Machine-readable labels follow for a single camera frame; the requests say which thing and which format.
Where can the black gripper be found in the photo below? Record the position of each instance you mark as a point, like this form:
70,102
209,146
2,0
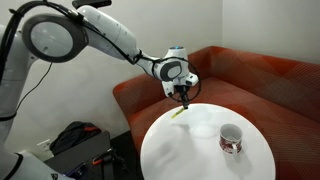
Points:
181,90

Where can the yellow-green marker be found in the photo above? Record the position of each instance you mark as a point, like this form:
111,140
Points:
177,113

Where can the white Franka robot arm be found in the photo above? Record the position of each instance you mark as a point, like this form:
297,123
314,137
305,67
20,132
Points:
110,30

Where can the red patterned mug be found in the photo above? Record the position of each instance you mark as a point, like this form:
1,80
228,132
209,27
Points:
230,141

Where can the orange patterned sofa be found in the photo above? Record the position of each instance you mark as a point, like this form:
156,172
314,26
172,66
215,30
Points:
266,83

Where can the black backpack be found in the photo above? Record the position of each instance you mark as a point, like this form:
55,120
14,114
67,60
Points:
73,135

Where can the black cabinet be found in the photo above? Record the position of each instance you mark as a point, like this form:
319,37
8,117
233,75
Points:
83,160

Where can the white wall outlet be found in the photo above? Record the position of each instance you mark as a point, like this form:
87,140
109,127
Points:
43,145

